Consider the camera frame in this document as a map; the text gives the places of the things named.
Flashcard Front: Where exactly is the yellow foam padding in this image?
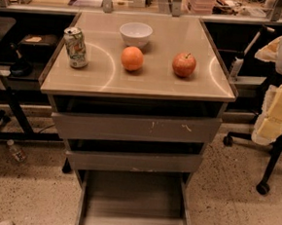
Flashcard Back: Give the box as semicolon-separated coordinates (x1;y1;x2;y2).
251;85;282;146

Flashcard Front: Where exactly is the green white soda can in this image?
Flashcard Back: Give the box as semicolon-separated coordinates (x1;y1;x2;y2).
63;26;88;68

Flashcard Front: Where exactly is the grey bottom drawer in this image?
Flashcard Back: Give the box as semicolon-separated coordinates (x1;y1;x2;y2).
75;170;191;225

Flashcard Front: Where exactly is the red apple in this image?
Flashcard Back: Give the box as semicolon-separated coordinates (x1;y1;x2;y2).
172;53;196;78

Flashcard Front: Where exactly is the grey drawer cabinet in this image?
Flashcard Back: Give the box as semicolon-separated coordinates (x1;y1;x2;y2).
31;4;245;188

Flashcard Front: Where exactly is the orange fruit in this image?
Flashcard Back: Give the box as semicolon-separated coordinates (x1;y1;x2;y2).
121;46;144;71

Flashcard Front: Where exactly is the black table leg frame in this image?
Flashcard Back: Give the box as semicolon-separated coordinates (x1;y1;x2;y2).
0;70;68;155

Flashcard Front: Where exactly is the white handled tool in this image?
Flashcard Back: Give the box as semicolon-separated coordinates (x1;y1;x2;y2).
229;25;274;81

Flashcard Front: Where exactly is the black office chair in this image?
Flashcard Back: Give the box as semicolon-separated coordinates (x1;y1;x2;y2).
223;131;282;196

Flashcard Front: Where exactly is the grey drawer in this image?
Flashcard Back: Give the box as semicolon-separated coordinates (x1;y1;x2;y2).
66;139;203;173
52;96;223;143
75;170;191;225

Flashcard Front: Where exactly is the grey top drawer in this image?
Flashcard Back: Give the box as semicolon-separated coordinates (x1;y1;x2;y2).
52;96;223;143

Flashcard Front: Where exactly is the black box on shelf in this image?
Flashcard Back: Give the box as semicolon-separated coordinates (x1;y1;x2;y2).
18;34;59;61

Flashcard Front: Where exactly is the plastic bottle on floor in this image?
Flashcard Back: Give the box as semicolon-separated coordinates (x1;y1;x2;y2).
7;139;26;163

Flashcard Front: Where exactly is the white bowl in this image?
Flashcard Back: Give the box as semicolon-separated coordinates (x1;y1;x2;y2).
120;22;154;48

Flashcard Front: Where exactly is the grey middle drawer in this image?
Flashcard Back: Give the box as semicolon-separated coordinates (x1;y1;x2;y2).
66;139;203;173

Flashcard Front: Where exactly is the black round object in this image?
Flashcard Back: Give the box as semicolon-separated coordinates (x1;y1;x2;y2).
10;43;32;78

